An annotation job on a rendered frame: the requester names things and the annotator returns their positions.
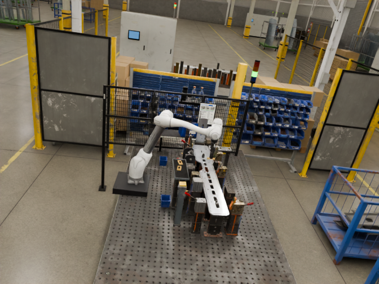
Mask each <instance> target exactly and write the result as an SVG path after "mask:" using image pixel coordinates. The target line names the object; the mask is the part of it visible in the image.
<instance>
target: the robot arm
mask: <svg viewBox="0 0 379 284"><path fill-rule="evenodd" d="M154 124H156V127H155V129H154V130H153V132H152V134H151V136H150V137H149V139H148V141H147V143H146V145H145V146H144V148H142V149H140V151H139V152H138V154H137V155H136V156H135V157H133V158H132V159H131V161H130V166H129V174H127V179H128V182H127V183H128V184H135V185H138V184H144V181H143V172H144V169H145V167H146V165H148V162H149V160H150V159H151V157H152V150H153V149H154V147H155V145H156V143H157V142H158V140H159V138H160V136H161V135H162V133H163V131H164V129H165V128H167V127H185V128H188V129H190V130H192V131H195V132H198V133H200V134H203V135H206V136H207V137H209V138H211V148H210V156H209V158H210V159H213V154H214V152H215V148H216V143H217V142H218V139H219V138H220V136H221V133H222V125H223V123H222V120H221V119H219V118H215V119H214V121H213V123H212V126H211V127H208V128H199V127H197V126H195V125H193V124H191V123H189V122H186V121H182V120H179V119H175V118H173V113H172V112H171V111H169V110H164V111H163V112H161V114H160V115H159V116H156V117H155V118H154Z"/></svg>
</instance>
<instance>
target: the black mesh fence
mask: <svg viewBox="0 0 379 284"><path fill-rule="evenodd" d="M107 88H114V89H115V88H117V89H124V93H125V90H128V95H129V93H131V92H129V90H130V91H131V90H134V94H137V93H135V90H136V91H138V94H139V91H144V93H145V91H147V92H148V93H149V92H152V95H153V98H151V99H152V100H153V101H154V103H153V102H152V104H151V107H152V113H153V115H154V111H157V110H154V108H155V107H156V104H155V97H156V96H159V95H157V93H160V95H161V93H163V94H164V96H165V94H168V95H169V94H172V95H173V94H174V95H181V96H182V95H184V96H191V99H192V96H195V98H196V97H201V100H200V102H201V103H203V102H204V101H205V99H204V98H206V99H207V98H212V99H219V101H215V102H217V103H218V102H220V99H223V100H225V101H226V100H230V101H231V100H232V102H233V101H238V102H241V101H244V102H246V104H244V103H243V104H244V105H246V106H245V111H243V112H244V115H243V114H242V115H240V116H242V117H243V120H242V122H241V123H242V124H241V123H240V124H241V126H239V125H238V126H237V125H232V126H230V124H229V126H228V125H224V124H223V125H222V127H223V128H224V127H225V128H226V129H229V128H231V129H238V128H239V129H238V130H240V132H237V133H238V134H239V136H236V137H239V138H238V139H236V138H235V140H238V141H237V143H236V144H237V146H236V150H235V151H231V153H234V154H235V156H237V154H238V151H239V146H240V142H241V137H242V134H243V129H244V125H245V120H246V116H247V112H248V108H249V103H250V100H244V99H234V98H227V97H217V96H206V95H204V96H203V95H196V94H185V93H180V92H169V91H158V90H148V89H142V88H131V87H120V86H110V85H103V129H102V184H101V185H100V186H99V191H105V190H106V187H107V186H106V185H104V165H105V144H117V145H132V146H140V147H144V146H145V144H143V141H142V144H137V142H141V139H142V138H138V139H140V141H136V144H132V143H126V141H127V140H122V141H125V143H122V142H119V143H117V142H111V140H112V139H111V136H110V139H109V129H111V128H107V129H108V140H110V142H109V141H107V140H106V141H105V136H107V135H105V133H106V131H105V126H106V125H107V124H105V122H106V118H108V117H109V118H110V117H112V118H113V119H114V118H117V119H122V118H124V120H126V125H127V119H129V120H130V124H131V120H134V122H135V119H138V120H136V121H138V122H139V120H142V121H143V120H146V121H148V122H151V125H152V126H156V125H153V124H154V118H155V115H154V117H153V115H152V114H151V116H150V118H149V117H145V118H143V117H142V118H141V114H140V117H137V115H136V116H132V117H130V115H128V116H125V115H124V109H123V111H120V108H122V102H121V107H118V104H120V103H118V100H120V99H116V100H117V107H118V108H119V114H120V112H123V115H120V116H118V114H115V115H110V113H109V114H106V107H107V110H108V107H109V106H108V98H107V95H108V94H107V91H109V90H107ZM117 92H120V91H117ZM122 93H123V92H122ZM111 95H112V94H111ZM142 95H143V92H142ZM116 96H120V95H116ZM154 96H155V97H154ZM122 97H123V95H122ZM125 97H126V96H125ZM150 97H151V94H150ZM162 97H163V96H162ZM133 98H137V96H136V97H133ZM106 99H107V102H106ZM189 100H190V98H189ZM194 100H197V99H194ZM109 102H110V91H109ZM133 102H135V101H133ZM106 103H107V106H106ZM113 105H114V96H113ZM112 107H115V110H113V111H115V113H116V106H112V102H111V112H112ZM108 111H110V110H108ZM148 116H149V114H148ZM126 118H127V119H126ZM107 122H111V121H107ZM110 126H114V128H115V121H114V125H110ZM150 128H152V127H151V126H150ZM231 129H230V130H231ZM111 133H112V136H113V133H115V132H113V128H112V132H111ZM237 133H236V134H237ZM118 134H123V133H118ZM126 134H127V133H126ZM117 137H120V136H117ZM123 138H125V137H124V136H123ZM127 138H128V134H127ZM118 140H119V141H120V139H118ZM114 141H116V140H115V139H114ZM129 142H132V141H130V138H129ZM174 145H178V143H177V144H173V147H169V146H165V144H164V146H161V148H169V149H183V145H182V147H175V146H174ZM180 146H181V145H180Z"/></svg>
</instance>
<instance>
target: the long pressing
mask: <svg viewBox="0 0 379 284"><path fill-rule="evenodd" d="M192 148H193V154H194V155H195V158H196V162H198V163H200V164H201V166H202V170H200V171H199V172H200V177H201V178H202V179H203V181H204V182H203V186H202V187H203V190H204V195H205V199H206V203H207V206H208V210H209V214H211V215H213V216H228V215H229V214H230V213H229V210H228V207H227V204H226V201H225V199H224V196H223V193H222V190H221V186H220V184H219V181H218V178H217V175H216V173H215V169H214V166H213V163H214V160H213V159H207V157H209V156H210V149H209V147H208V146H206V145H193V147H192ZM201 151H202V152H201ZM203 153H204V154H205V158H202V154H203ZM203 159H204V160H205V162H204V161H203ZM204 163H206V166H205V165H204ZM205 167H207V168H208V172H206V170H205ZM207 174H209V175H210V180H211V182H212V183H209V179H208V176H207ZM210 185H213V188H214V189H211V187H210ZM212 190H213V191H215V195H213V194H212ZM214 197H216V198H217V200H218V204H219V208H217V207H216V205H215V204H216V202H215V200H214Z"/></svg>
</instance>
